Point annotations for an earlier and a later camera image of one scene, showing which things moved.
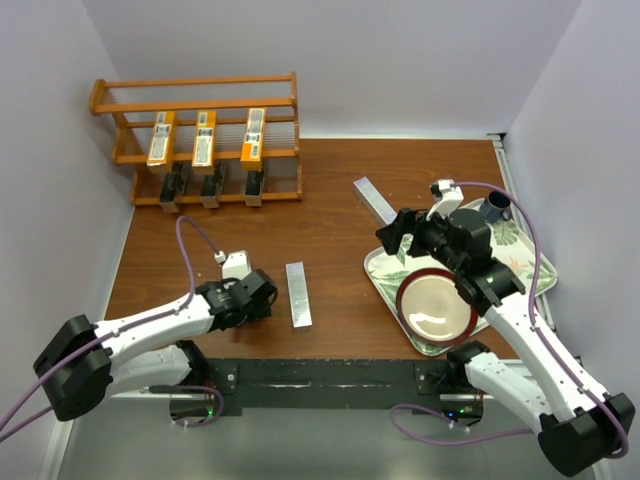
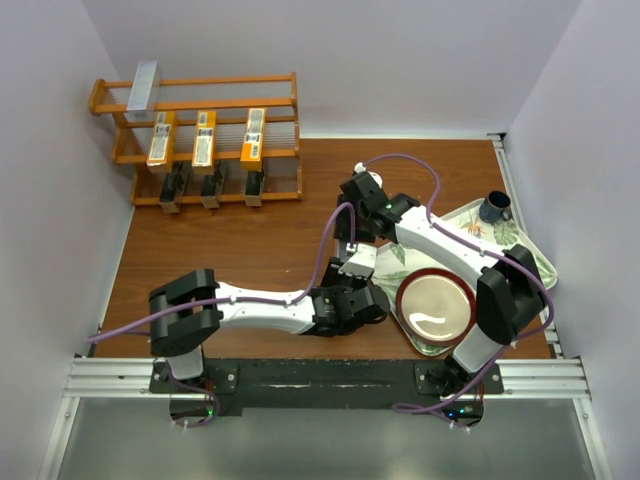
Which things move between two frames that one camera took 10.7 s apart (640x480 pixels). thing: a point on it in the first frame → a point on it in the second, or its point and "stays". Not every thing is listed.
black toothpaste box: x=253 y=188 stays
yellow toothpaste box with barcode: x=161 y=153 stays
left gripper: x=259 y=311 → x=333 y=275
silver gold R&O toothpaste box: x=252 y=147 stays
